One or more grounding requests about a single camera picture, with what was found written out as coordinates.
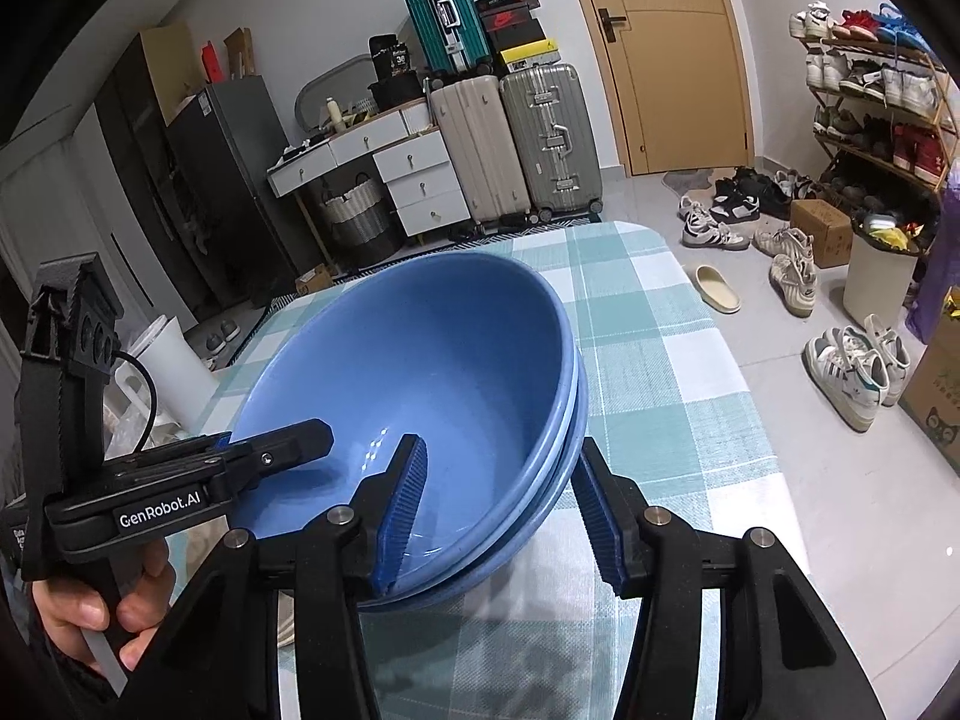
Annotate black cable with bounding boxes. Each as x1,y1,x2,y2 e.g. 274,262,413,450
112,349,158,458

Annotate cardboard box with green print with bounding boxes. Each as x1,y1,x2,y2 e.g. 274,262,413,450
898,292,960,477

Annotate white dresser desk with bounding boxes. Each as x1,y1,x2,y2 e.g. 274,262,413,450
268,101,473,271

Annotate black round storage box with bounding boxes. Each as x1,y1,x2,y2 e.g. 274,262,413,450
367,73,428,110

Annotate grey white woven basket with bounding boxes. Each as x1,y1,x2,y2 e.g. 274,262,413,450
311,172,402,263

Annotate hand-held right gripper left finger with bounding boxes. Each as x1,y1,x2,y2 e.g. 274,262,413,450
131,435,428,720

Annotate person's left forearm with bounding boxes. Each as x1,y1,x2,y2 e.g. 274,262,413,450
0,577,128,720

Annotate person's left hand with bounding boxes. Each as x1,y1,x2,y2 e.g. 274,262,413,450
30,540,177,676

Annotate plain black shoebox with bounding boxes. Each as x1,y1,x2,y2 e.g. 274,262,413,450
486,21,547,53

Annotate teal suitcase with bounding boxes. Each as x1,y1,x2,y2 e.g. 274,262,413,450
397,0,492,80

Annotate purple bag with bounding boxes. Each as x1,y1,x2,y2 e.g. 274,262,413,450
905,165,960,342

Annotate dark grey refrigerator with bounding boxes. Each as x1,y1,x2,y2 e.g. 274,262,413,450
165,75,301,301

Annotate white trash bin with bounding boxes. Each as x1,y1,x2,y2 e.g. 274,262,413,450
843,229,920,329

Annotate oval grey-framed mirror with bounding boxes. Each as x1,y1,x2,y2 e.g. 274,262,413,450
295,56,376,128

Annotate white electric kettle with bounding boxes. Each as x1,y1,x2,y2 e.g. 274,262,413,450
120,315,226,440

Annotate tall dark cabinet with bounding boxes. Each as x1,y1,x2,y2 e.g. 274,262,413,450
94,22,218,331

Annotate silver suitcase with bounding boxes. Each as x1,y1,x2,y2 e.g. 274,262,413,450
499,64,605,215

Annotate yellow black shoebox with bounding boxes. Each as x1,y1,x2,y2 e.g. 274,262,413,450
496,37,561,68

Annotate flat brown cardboard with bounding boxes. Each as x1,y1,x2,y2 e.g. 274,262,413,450
223,28,256,80

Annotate beige suitcase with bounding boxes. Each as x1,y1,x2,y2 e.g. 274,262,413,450
429,75,530,224

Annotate black shoebox with red logo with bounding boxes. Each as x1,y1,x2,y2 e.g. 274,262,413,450
480,6,537,31

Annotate scattered loose shoes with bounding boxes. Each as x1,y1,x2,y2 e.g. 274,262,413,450
679,165,912,432

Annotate brown cardboard box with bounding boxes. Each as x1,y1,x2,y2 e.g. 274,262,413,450
790,199,854,269

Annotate black printed packet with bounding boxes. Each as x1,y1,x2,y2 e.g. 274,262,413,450
369,34,410,80

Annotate wooden shoe rack with shoes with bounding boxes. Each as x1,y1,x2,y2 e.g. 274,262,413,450
787,4,960,188

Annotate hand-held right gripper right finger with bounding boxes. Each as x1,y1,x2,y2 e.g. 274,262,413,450
571,439,890,720

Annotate tan wooden door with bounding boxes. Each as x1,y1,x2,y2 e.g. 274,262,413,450
559,0,755,177

